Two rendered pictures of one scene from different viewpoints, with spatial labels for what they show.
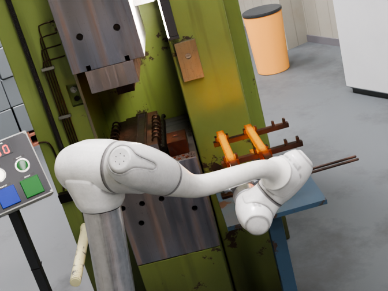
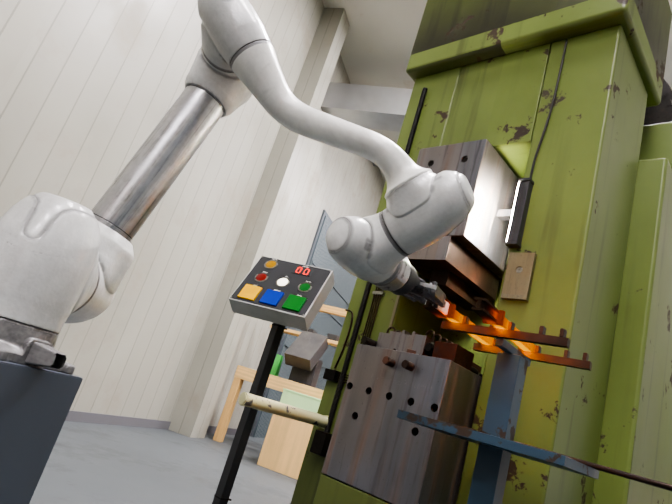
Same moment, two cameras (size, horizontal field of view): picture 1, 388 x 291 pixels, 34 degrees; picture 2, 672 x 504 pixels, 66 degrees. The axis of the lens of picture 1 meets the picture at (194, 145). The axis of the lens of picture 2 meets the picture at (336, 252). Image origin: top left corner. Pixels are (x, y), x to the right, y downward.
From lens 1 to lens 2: 1.79 m
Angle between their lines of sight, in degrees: 58
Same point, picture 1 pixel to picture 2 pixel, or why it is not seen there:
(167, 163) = (246, 12)
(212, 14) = (570, 234)
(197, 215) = (412, 445)
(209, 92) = (525, 324)
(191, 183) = (269, 73)
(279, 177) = (399, 171)
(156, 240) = (355, 450)
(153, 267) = (333, 488)
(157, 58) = not seen: hidden behind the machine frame
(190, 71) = (513, 287)
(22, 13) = not seen: hidden behind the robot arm
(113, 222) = (190, 96)
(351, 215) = not seen: outside the picture
